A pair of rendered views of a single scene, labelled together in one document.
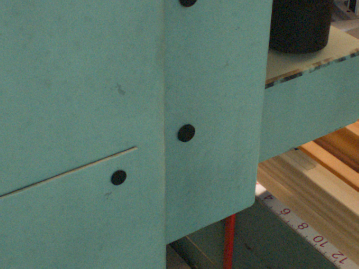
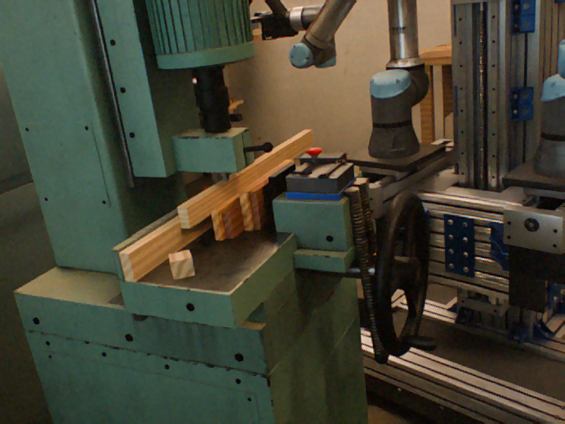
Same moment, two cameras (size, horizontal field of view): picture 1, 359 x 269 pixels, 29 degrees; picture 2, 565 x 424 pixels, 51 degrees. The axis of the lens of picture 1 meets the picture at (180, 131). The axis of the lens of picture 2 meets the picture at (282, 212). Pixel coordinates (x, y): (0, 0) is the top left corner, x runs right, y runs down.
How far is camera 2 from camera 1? 111 cm
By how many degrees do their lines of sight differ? 56
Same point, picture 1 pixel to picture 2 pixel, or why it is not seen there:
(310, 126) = (210, 164)
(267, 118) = (188, 152)
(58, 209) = (75, 131)
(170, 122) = (127, 129)
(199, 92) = (134, 122)
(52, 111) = (71, 104)
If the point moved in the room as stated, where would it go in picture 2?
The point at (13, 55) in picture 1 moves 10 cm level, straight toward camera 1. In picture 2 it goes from (61, 87) to (7, 98)
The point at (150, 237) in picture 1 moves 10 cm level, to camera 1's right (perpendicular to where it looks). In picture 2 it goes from (101, 154) to (115, 162)
